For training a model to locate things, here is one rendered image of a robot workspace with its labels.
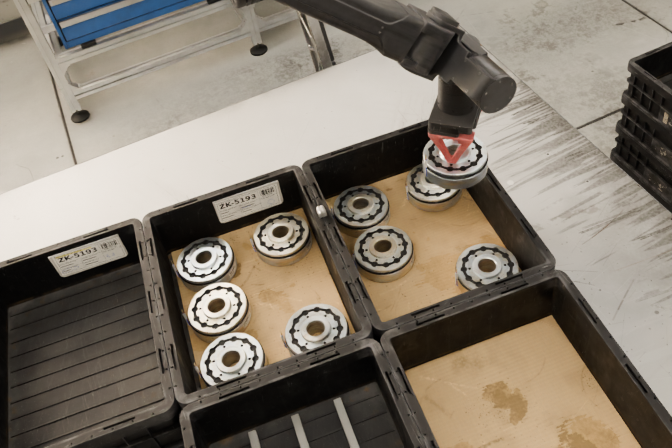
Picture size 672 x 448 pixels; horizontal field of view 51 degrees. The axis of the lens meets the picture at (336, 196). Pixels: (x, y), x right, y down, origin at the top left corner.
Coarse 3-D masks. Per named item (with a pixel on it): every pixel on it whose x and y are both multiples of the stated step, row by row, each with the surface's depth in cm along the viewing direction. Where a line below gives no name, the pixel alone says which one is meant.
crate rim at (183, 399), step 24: (288, 168) 130; (216, 192) 128; (144, 216) 126; (336, 264) 113; (168, 312) 111; (360, 312) 106; (168, 336) 108; (360, 336) 103; (168, 360) 105; (288, 360) 102; (216, 384) 101; (240, 384) 101
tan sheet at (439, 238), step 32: (384, 192) 136; (416, 224) 130; (448, 224) 129; (480, 224) 128; (416, 256) 125; (448, 256) 124; (384, 288) 121; (416, 288) 120; (448, 288) 119; (384, 320) 117
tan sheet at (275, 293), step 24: (240, 240) 133; (312, 240) 130; (240, 264) 129; (264, 264) 128; (312, 264) 127; (240, 288) 125; (264, 288) 124; (288, 288) 124; (312, 288) 123; (336, 288) 122; (264, 312) 121; (288, 312) 120; (192, 336) 120; (264, 336) 118
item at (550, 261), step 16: (416, 128) 133; (368, 144) 131; (320, 160) 130; (320, 192) 125; (496, 192) 119; (512, 208) 116; (336, 224) 119; (528, 224) 113; (336, 240) 117; (544, 256) 109; (352, 272) 112; (528, 272) 107; (480, 288) 106; (496, 288) 106; (368, 304) 107; (432, 304) 106; (448, 304) 105; (400, 320) 104
